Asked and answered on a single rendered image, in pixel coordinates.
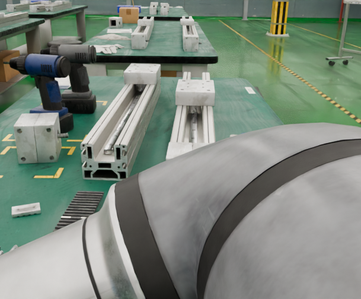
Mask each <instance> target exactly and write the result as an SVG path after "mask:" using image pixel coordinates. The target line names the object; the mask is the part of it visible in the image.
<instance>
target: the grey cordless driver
mask: <svg viewBox="0 0 361 299"><path fill-rule="evenodd" d="M33 54H40V55H57V56H65V57H67V58H68V59H69V61H70V63H71V71H70V73H69V80H70V83H71V90H65V91H64V92H63V93H62V95H61V96H62V100H61V104H62V107H67V108H68V113H72V114H82V113H94V111H95V109H96V106H97V104H96V96H95V95H94V94H92V90H90V89H89V86H88V85H89V83H90V81H89V78H88V72H87V67H86V66H83V64H90V63H91V62H92V63H95V62H96V59H97V53H96V48H95V47H94V45H91V47H90V46H89V45H88V44H61V45H60V46H59V45H51V47H48V48H45V49H42V50H41V51H40V53H33Z"/></svg>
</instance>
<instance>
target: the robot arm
mask: <svg viewBox="0 0 361 299"><path fill-rule="evenodd" d="M0 299H361V128H360V127H357V126H350V125H340V124H335V123H325V122H320V123H299V124H288V125H280V126H274V127H270V128H265V129H259V130H256V131H251V132H246V133H242V134H240V135H236V136H232V137H229V138H226V139H223V140H220V141H217V142H214V143H211V144H208V145H205V146H203V147H200V148H197V149H194V150H192V151H189V152H187V153H184V154H181V155H179V156H177V157H174V158H172V159H169V160H167V161H164V162H162V163H159V164H157V165H155V166H153V167H151V168H149V169H147V170H144V171H142V172H140V173H137V174H134V175H132V176H130V177H128V178H126V179H123V180H121V181H119V182H118V183H115V184H113V185H112V186H111V187H110V190H109V191H108V194H107V197H106V199H105V202H104V205H103V207H102V208H101V209H100V211H99V212H97V213H94V214H92V215H90V216H88V217H86V218H83V219H81V220H79V221H77V222H74V223H72V224H70V225H67V226H66V227H63V228H61V229H59V230H56V231H54V232H52V233H50V234H47V235H45V236H43V237H40V238H38V239H36V240H34V241H31V242H29V243H27V244H25V245H23V246H20V247H18V248H16V249H14V250H12V251H9V252H7V253H4V254H2V255H0Z"/></svg>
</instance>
